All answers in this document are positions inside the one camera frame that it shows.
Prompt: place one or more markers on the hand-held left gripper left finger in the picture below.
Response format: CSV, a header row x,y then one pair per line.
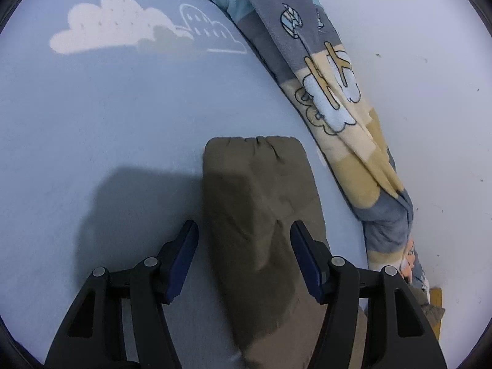
x,y
180,261

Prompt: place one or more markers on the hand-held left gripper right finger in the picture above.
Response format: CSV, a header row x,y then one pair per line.
x,y
307,261

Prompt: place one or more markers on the olive padded jacket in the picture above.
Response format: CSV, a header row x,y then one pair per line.
x,y
253,207

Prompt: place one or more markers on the light blue cloud bed sheet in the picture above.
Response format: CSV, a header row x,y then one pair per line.
x,y
115,123

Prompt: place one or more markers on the cartoon printed fleece blanket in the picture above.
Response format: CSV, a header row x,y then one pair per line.
x,y
334,96

